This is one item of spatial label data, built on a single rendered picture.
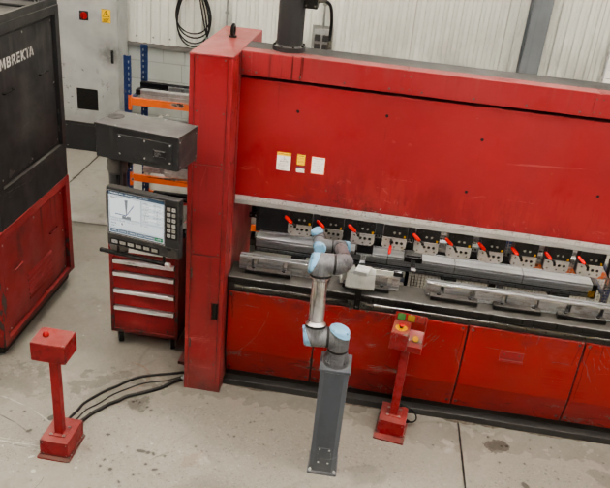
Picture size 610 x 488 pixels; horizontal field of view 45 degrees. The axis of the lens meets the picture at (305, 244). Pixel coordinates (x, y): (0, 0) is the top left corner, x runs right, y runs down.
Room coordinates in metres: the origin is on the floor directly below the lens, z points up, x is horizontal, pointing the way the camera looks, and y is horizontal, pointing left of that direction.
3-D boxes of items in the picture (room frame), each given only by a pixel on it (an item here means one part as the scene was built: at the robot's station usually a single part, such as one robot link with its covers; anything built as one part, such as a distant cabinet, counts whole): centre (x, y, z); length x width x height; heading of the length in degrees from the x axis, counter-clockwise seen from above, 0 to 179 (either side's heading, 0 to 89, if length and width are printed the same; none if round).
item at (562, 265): (4.07, -1.55, 1.26); 0.15 x 0.09 x 0.17; 85
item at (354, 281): (4.03, -0.37, 1.00); 0.26 x 0.18 x 0.01; 175
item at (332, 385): (3.42, -0.24, 0.39); 0.18 x 0.18 x 0.77; 86
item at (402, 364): (3.84, -0.69, 0.39); 0.05 x 0.05 x 0.54; 78
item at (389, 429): (3.81, -0.69, 0.06); 0.25 x 0.20 x 0.12; 168
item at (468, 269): (4.44, -0.81, 0.93); 2.30 x 0.14 x 0.10; 85
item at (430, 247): (4.14, -0.76, 1.26); 0.15 x 0.09 x 0.17; 85
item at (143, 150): (3.79, 0.92, 1.53); 0.51 x 0.25 x 0.85; 75
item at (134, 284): (4.66, 1.08, 0.50); 0.50 x 0.50 x 1.00; 85
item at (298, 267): (4.23, 0.16, 0.92); 0.50 x 0.06 x 0.10; 85
